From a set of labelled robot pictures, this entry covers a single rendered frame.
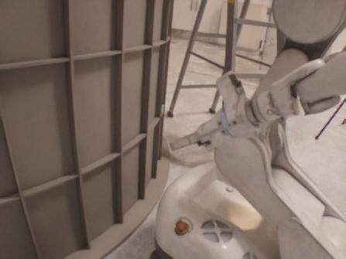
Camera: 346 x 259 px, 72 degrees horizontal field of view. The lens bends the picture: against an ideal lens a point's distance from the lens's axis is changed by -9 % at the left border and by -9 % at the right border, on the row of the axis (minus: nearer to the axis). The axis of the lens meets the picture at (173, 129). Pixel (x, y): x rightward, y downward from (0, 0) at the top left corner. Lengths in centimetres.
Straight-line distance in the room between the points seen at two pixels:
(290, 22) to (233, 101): 22
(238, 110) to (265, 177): 27
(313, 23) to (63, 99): 66
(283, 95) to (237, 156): 30
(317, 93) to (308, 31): 20
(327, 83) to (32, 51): 65
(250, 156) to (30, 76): 61
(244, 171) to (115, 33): 57
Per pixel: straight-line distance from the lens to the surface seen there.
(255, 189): 75
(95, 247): 116
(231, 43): 155
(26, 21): 72
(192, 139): 58
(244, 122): 51
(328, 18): 61
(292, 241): 79
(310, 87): 46
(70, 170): 90
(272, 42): 393
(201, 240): 75
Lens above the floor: 93
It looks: 26 degrees down
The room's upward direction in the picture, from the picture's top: 6 degrees clockwise
